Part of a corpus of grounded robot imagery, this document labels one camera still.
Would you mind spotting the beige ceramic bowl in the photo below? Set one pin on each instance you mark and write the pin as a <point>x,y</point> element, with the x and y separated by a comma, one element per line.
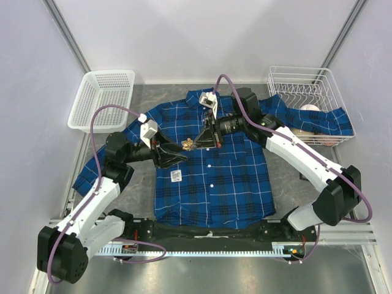
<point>299,132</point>

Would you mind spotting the white slotted cable duct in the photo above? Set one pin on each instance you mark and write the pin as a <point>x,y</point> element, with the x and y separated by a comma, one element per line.
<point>268,250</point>

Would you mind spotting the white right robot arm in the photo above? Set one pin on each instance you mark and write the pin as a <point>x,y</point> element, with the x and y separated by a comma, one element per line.
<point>339,187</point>

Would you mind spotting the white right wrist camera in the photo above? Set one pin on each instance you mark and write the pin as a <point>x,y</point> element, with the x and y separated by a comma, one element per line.
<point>209,102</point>

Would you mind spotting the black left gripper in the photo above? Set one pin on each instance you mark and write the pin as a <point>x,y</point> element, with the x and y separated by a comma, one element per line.
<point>165,159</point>

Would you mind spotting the white perforated plastic basket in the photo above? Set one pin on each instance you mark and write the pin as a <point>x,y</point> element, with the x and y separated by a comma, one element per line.
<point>97,89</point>

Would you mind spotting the pink patterned bowl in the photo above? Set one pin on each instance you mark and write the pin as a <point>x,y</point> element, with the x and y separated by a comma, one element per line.
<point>328,141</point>

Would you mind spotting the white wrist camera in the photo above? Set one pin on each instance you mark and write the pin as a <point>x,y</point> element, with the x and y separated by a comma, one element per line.
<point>209,102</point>
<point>147,130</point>

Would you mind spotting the white wire dish rack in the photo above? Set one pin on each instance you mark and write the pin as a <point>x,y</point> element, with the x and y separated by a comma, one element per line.
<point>313,91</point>

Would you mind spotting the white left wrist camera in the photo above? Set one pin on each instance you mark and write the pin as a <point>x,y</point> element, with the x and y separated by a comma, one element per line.
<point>147,130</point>

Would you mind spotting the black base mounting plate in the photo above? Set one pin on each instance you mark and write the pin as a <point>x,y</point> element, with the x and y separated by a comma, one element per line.
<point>264,231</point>

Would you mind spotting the blue plaid shirt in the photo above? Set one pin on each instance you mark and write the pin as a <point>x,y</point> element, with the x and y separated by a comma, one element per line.
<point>226,187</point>

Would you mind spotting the black brooch display box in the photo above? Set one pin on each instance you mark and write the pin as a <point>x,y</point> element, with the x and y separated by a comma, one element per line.
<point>302,177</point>

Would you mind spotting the white ceramic bowl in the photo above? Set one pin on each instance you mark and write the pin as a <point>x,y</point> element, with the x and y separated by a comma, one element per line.
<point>310,107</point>

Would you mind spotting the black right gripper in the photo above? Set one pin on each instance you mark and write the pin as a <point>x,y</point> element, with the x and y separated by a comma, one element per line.
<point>209,138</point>

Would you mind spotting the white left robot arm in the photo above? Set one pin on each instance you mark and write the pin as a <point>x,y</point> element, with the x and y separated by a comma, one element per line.
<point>64,251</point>

